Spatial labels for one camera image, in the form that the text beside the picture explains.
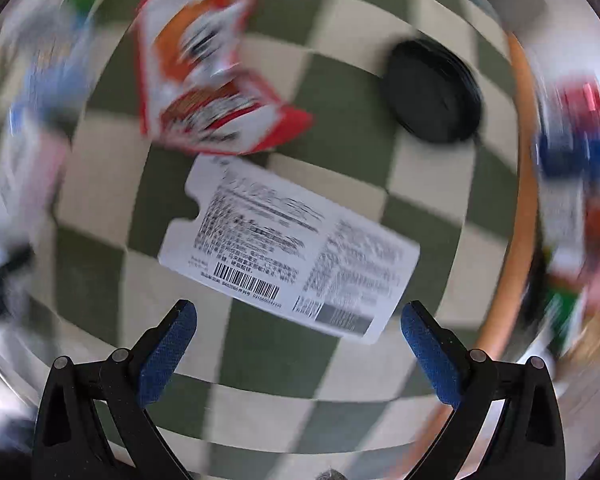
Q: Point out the green checkered tablecloth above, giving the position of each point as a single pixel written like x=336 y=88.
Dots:
x=255 y=396

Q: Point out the white printed label card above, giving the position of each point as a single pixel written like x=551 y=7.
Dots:
x=283 y=249

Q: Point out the black round lid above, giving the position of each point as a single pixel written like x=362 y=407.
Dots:
x=431 y=92

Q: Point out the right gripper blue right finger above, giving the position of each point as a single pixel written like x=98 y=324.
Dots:
x=438 y=352

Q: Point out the red white snack bag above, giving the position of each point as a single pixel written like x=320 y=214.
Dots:
x=195 y=94

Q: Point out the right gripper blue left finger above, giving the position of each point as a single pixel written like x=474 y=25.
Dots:
x=161 y=348

